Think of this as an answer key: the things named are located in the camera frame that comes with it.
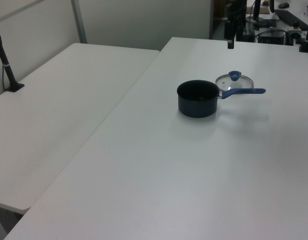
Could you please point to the black pole with round base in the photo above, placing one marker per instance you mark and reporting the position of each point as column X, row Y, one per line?
column 256, row 10

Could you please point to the black clamped camera pole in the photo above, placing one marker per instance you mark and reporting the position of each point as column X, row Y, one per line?
column 306, row 45

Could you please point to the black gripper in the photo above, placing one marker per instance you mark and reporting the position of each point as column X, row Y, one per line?
column 235, row 11

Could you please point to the grey partition frame post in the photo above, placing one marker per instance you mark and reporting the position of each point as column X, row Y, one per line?
column 80, row 22

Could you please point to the dark equipment with green part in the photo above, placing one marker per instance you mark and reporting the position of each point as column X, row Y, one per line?
column 246, row 33

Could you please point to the black box device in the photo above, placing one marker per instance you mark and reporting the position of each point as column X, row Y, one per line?
column 271, row 37

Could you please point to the black keyboard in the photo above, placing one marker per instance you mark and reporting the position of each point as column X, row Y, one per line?
column 291, row 17

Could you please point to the dark computer mouse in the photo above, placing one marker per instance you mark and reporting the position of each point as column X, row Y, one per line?
column 283, row 5

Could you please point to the glass lid with blue knob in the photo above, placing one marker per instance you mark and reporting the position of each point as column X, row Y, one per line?
column 234, row 75

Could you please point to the brown cardboard sheet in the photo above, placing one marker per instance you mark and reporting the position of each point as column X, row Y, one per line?
column 264, row 10

